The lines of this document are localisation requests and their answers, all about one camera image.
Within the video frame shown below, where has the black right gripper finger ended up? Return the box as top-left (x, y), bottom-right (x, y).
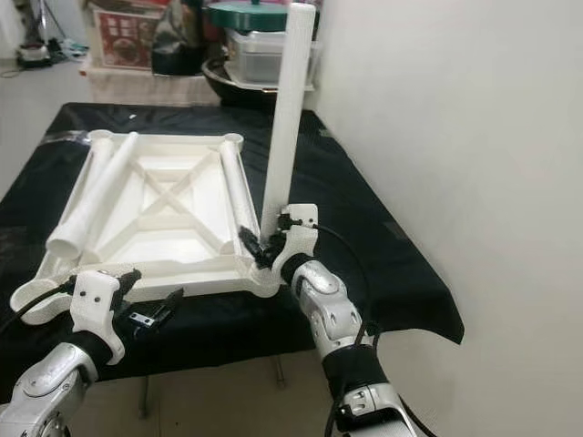
top-left (237, 226), bottom-right (272, 270)

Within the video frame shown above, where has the white plastic children table top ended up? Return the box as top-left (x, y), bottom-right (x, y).
top-left (11, 132), bottom-right (283, 327)

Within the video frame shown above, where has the black tablecloth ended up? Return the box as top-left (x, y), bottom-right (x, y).
top-left (0, 102), bottom-right (465, 383)

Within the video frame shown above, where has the beige ribbed box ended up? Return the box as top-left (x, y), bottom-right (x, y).
top-left (87, 66), bottom-right (220, 106)

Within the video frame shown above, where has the clear plastic container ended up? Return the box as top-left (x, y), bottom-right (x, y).
top-left (223, 29), bottom-right (320, 87)

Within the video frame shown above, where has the black bag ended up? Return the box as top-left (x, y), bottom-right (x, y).
top-left (150, 0), bottom-right (206, 76)

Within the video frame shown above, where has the green pot lid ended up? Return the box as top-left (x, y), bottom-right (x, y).
top-left (208, 0), bottom-right (292, 35)

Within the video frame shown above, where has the storage box with red poster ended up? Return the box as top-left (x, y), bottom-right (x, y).
top-left (85, 0), bottom-right (169, 74)

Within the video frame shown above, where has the upright vacuum cleaner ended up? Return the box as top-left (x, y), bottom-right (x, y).
top-left (14, 0), bottom-right (56, 69)

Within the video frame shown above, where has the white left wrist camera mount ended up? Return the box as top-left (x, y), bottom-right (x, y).
top-left (71, 269), bottom-right (128, 365)

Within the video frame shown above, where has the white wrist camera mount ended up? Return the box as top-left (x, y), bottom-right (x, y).
top-left (71, 269), bottom-right (128, 365)
top-left (273, 203), bottom-right (320, 283)

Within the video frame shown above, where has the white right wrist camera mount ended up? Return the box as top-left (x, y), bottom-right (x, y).
top-left (273, 203), bottom-right (320, 283)

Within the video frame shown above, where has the grey folding table frame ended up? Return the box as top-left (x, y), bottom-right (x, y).
top-left (137, 351), bottom-right (288, 420)

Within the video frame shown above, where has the pale cable bundle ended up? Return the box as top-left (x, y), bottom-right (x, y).
top-left (50, 36), bottom-right (87, 60)

